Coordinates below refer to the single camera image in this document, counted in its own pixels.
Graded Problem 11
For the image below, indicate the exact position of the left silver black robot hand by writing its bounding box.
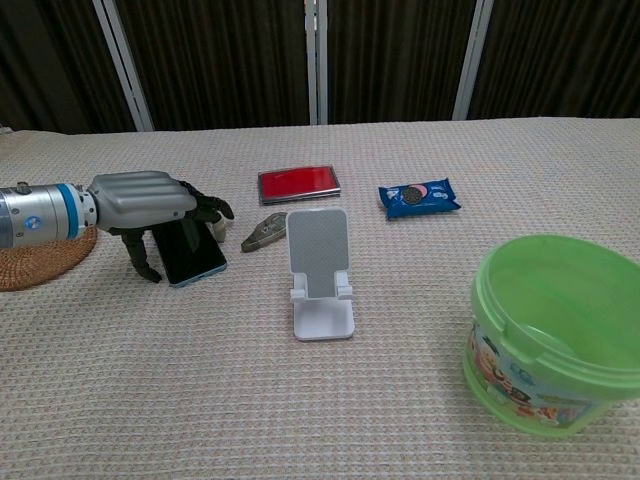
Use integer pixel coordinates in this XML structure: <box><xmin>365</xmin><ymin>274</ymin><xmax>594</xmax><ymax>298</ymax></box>
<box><xmin>87</xmin><ymin>171</ymin><xmax>235</xmax><ymax>285</ymax></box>

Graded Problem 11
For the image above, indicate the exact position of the black smartphone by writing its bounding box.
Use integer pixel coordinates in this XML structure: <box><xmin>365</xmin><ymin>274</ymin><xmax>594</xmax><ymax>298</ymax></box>
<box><xmin>152</xmin><ymin>217</ymin><xmax>229</xmax><ymax>289</ymax></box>

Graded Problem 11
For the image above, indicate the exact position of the white partition frame post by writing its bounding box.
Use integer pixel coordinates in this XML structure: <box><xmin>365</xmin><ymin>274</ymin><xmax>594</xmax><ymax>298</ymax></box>
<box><xmin>451</xmin><ymin>0</ymin><xmax>495</xmax><ymax>121</ymax></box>
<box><xmin>303</xmin><ymin>0</ymin><xmax>330</xmax><ymax>126</ymax></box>
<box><xmin>91</xmin><ymin>0</ymin><xmax>155</xmax><ymax>133</ymax></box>

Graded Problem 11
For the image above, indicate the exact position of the grey correction tape dispenser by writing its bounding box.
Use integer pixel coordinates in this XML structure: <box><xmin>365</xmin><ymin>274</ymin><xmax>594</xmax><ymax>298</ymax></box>
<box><xmin>240</xmin><ymin>211</ymin><xmax>289</xmax><ymax>254</ymax></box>

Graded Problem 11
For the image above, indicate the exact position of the round woven rattan coaster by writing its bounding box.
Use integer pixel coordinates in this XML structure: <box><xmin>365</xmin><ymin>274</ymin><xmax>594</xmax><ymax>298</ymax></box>
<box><xmin>0</xmin><ymin>224</ymin><xmax>99</xmax><ymax>293</ymax></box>

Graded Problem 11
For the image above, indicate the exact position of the red case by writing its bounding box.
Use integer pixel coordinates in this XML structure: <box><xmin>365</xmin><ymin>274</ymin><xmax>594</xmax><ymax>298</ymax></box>
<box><xmin>257</xmin><ymin>163</ymin><xmax>343</xmax><ymax>207</ymax></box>

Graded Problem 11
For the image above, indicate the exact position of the white phone stand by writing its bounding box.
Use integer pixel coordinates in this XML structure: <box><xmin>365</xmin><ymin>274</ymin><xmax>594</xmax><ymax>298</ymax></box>
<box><xmin>285</xmin><ymin>206</ymin><xmax>358</xmax><ymax>343</ymax></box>

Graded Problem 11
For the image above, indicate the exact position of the blue cookie packet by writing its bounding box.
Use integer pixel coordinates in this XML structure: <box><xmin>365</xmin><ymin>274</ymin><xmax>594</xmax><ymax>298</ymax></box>
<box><xmin>377</xmin><ymin>178</ymin><xmax>463</xmax><ymax>222</ymax></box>

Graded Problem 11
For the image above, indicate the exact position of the beige woven tablecloth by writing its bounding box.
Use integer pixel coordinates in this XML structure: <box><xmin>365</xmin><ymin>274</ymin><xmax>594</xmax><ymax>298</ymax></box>
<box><xmin>0</xmin><ymin>116</ymin><xmax>640</xmax><ymax>480</ymax></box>

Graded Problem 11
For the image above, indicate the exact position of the green plastic bucket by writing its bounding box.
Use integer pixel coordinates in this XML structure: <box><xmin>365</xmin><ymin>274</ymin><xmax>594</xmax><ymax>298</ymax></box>
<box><xmin>461</xmin><ymin>234</ymin><xmax>640</xmax><ymax>437</ymax></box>

